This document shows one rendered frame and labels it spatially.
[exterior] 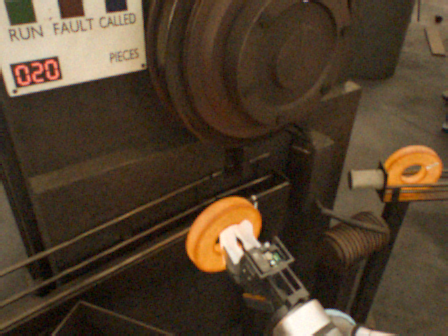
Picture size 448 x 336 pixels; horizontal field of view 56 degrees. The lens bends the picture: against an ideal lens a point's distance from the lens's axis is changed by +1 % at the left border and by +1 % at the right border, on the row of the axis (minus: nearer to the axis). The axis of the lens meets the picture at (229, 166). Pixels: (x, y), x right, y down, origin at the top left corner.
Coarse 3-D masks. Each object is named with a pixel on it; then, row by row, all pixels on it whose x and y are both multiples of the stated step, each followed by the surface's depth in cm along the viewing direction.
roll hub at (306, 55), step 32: (256, 0) 70; (288, 0) 71; (320, 0) 75; (256, 32) 70; (288, 32) 75; (320, 32) 81; (224, 64) 75; (256, 64) 75; (288, 64) 77; (320, 64) 85; (256, 96) 78; (288, 96) 84; (320, 96) 89
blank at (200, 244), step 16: (208, 208) 77; (224, 208) 76; (240, 208) 78; (208, 224) 75; (224, 224) 77; (256, 224) 83; (192, 240) 76; (208, 240) 77; (192, 256) 78; (208, 256) 79
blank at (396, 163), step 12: (396, 156) 118; (408, 156) 117; (420, 156) 117; (432, 156) 117; (396, 168) 119; (432, 168) 119; (396, 180) 122; (408, 180) 124; (420, 180) 122; (432, 180) 122
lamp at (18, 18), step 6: (18, 0) 67; (24, 0) 67; (30, 0) 68; (12, 6) 67; (18, 6) 67; (24, 6) 68; (30, 6) 68; (12, 12) 67; (18, 12) 68; (24, 12) 68; (30, 12) 69; (12, 18) 68; (18, 18) 68; (24, 18) 68; (30, 18) 69
